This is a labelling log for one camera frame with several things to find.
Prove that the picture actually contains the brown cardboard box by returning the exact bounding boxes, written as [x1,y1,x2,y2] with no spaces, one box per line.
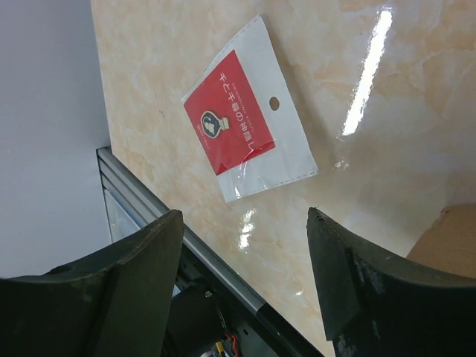
[407,204,476,278]

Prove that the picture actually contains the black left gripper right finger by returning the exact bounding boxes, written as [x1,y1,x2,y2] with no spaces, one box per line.
[306,208,475,356]

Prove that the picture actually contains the red white packet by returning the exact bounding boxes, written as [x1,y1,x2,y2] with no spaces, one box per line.
[181,16,318,202]

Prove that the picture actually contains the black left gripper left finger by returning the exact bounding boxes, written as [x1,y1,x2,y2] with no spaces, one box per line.
[1,210,184,356]

